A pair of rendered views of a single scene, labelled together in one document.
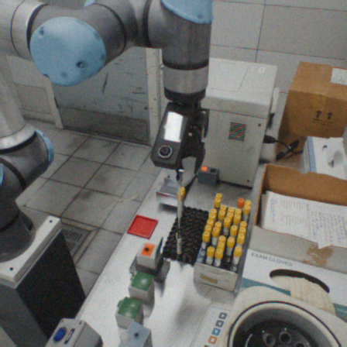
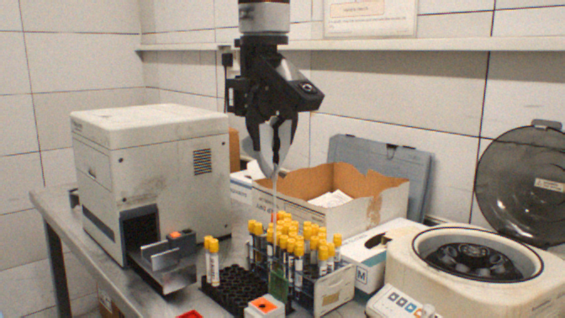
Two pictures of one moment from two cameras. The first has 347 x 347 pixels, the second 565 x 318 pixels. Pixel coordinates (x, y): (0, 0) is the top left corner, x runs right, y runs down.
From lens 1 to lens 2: 0.60 m
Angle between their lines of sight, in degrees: 57
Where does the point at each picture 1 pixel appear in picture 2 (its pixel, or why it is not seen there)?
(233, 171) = (208, 221)
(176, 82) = (279, 18)
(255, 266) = (352, 251)
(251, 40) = (27, 141)
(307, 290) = (404, 231)
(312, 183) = (294, 184)
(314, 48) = not seen: hidden behind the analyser
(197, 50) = not seen: outside the picture
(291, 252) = (357, 224)
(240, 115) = (202, 137)
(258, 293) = (398, 244)
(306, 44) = not seen: hidden behind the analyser
